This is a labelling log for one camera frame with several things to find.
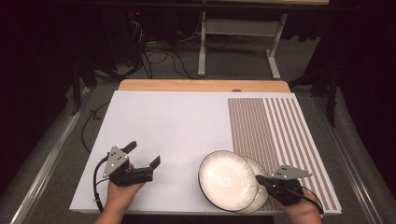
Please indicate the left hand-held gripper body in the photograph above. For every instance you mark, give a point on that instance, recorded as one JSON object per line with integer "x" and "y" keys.
{"x": 115, "y": 161}

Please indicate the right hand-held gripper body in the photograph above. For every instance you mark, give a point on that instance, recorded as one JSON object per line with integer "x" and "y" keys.
{"x": 285, "y": 189}

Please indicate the white dark-rimmed plate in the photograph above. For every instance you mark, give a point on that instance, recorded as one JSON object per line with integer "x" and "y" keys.
{"x": 227, "y": 180}
{"x": 261, "y": 199}

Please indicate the person's right hand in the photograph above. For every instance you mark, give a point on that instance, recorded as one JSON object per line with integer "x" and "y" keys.
{"x": 300, "y": 209}

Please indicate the person's left hand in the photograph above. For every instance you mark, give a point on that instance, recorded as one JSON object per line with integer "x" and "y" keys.
{"x": 120, "y": 194}

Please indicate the white board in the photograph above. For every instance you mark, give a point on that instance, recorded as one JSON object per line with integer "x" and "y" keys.
{"x": 168, "y": 124}

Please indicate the striped brown white placemat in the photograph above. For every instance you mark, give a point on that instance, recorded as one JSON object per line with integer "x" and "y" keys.
{"x": 280, "y": 124}

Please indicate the black stand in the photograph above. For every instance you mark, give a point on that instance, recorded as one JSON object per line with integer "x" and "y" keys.
{"x": 76, "y": 90}
{"x": 332, "y": 99}

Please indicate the wooden table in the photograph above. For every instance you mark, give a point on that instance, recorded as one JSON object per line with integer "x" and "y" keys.
{"x": 202, "y": 85}

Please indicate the black computer case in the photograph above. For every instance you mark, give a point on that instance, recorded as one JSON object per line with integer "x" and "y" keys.
{"x": 124, "y": 37}

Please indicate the aluminium floor rail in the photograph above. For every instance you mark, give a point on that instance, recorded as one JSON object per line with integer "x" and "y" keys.
{"x": 49, "y": 161}
{"x": 348, "y": 155}

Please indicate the white metal desk frame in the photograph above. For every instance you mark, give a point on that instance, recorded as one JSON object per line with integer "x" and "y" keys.
{"x": 239, "y": 27}

